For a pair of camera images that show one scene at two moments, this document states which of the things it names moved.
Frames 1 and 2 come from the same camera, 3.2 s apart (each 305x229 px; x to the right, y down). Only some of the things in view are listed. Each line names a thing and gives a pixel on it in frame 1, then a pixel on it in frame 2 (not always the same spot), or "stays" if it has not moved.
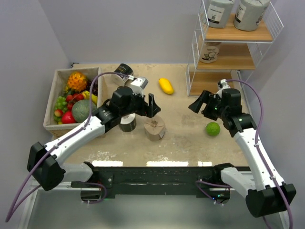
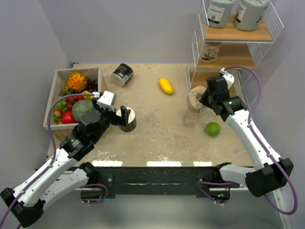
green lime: x=213 y=129 stays
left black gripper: x=148 y=110 → x=117 y=119
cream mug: x=210 y=52 stays
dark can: x=128 y=122 stays
